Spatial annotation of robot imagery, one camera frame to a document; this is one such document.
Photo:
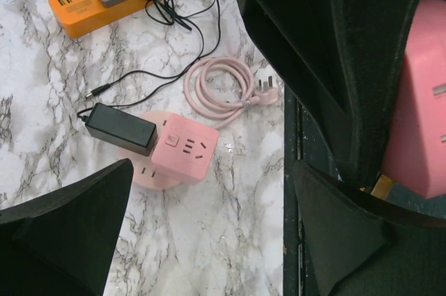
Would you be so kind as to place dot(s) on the orange power strip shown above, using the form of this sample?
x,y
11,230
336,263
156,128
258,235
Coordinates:
x,y
79,17

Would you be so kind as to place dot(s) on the pink cube socket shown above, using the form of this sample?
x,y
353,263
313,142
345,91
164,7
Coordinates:
x,y
184,150

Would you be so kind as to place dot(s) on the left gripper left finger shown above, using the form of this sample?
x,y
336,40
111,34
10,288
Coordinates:
x,y
63,242

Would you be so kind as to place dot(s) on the coral pink square charger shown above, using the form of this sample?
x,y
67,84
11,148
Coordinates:
x,y
415,153

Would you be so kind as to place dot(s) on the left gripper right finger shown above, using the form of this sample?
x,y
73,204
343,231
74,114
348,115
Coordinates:
x,y
363,245

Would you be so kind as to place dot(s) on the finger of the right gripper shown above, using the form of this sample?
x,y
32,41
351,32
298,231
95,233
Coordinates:
x,y
342,60

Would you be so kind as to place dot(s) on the black power adapter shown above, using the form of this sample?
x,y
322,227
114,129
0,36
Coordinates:
x,y
121,129

